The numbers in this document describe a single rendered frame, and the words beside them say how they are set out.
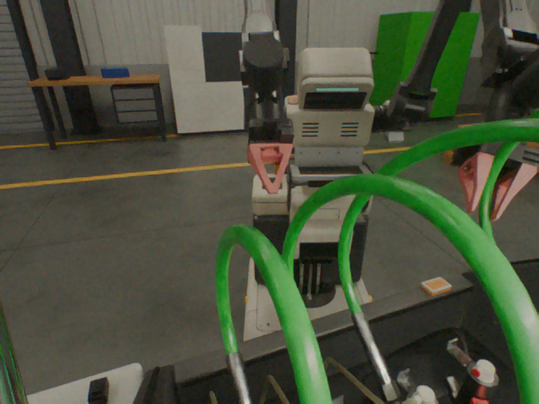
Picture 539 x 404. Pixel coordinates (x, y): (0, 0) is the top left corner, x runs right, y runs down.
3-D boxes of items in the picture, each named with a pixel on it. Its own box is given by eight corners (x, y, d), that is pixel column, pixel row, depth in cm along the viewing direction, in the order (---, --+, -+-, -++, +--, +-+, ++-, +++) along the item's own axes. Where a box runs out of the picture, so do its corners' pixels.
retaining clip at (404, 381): (395, 380, 35) (398, 372, 35) (408, 374, 36) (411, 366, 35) (419, 409, 32) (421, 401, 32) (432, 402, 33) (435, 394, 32)
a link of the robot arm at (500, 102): (521, 103, 53) (486, 90, 53) (558, 77, 46) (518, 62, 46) (511, 141, 51) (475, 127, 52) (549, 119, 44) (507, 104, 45)
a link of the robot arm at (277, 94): (280, 88, 60) (249, 90, 60) (281, 60, 54) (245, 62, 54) (283, 121, 58) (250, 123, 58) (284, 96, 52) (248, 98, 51)
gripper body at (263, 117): (249, 129, 48) (247, 86, 50) (248, 161, 58) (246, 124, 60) (293, 128, 49) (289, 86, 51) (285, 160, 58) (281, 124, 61)
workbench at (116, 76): (47, 151, 460) (22, 70, 413) (61, 137, 520) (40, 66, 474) (168, 142, 499) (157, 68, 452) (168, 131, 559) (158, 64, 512)
